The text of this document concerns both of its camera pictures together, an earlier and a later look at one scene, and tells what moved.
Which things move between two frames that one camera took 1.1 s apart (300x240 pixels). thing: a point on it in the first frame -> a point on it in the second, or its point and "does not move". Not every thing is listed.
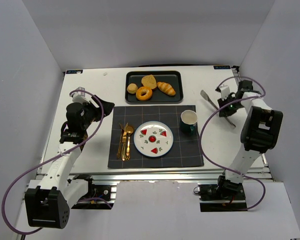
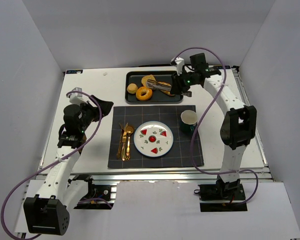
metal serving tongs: x=209 y=100 -> x=187 y=93
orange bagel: x=146 y=97 does not move
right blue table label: x=222 y=67 does not move
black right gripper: x=223 y=107 -> x=179 y=83
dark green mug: x=188 y=121 does not move
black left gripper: x=98 y=110 does not move
